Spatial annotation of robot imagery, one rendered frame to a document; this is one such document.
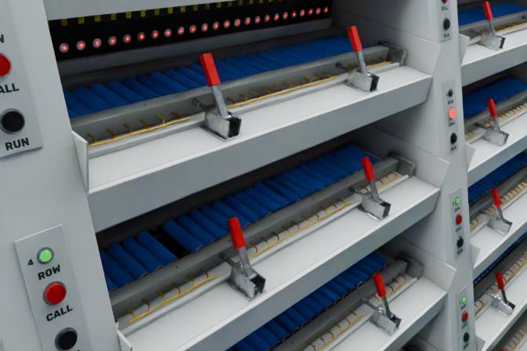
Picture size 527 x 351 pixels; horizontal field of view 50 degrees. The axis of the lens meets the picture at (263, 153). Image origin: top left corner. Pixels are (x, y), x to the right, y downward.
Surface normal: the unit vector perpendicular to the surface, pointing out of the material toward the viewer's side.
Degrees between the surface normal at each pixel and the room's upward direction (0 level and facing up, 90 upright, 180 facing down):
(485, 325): 22
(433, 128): 90
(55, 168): 90
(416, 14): 90
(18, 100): 90
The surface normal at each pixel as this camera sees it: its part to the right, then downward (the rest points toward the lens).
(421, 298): 0.13, -0.87
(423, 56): -0.69, 0.26
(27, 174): 0.71, 0.07
